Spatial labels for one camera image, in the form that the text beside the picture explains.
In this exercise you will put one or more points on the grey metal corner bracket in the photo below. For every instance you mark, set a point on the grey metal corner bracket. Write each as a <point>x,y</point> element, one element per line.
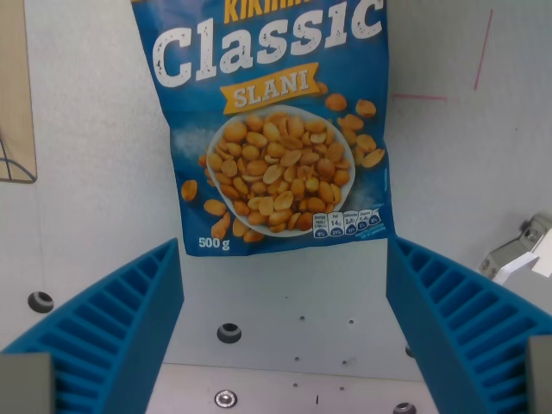
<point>513,250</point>

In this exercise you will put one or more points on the blue peanut snack bag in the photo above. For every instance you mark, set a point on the blue peanut snack bag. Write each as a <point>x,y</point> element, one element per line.
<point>276,125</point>

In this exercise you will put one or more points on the silver countersunk screw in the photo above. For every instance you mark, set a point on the silver countersunk screw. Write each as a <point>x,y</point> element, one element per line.
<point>226,397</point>

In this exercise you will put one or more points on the wooden board with blue lines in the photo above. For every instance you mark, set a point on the wooden board with blue lines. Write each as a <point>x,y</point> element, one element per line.
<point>15,90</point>

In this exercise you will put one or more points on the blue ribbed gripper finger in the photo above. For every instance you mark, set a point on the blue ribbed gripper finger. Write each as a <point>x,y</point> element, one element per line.
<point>457,319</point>
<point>116,328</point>

